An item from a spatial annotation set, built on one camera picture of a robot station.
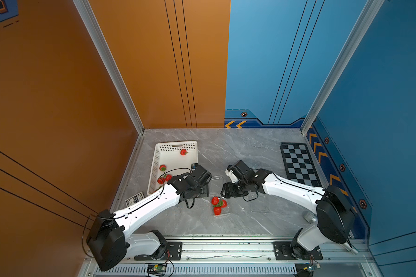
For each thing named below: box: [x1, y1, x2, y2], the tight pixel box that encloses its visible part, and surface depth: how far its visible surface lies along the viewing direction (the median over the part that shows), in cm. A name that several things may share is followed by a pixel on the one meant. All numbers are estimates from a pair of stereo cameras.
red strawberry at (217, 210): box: [213, 206, 222, 216], surface depth 84 cm
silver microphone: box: [339, 241, 359, 255], surface depth 74 cm
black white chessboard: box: [279, 141, 323, 187], surface depth 101 cm
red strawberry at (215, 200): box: [210, 196, 219, 206], surface depth 88 cm
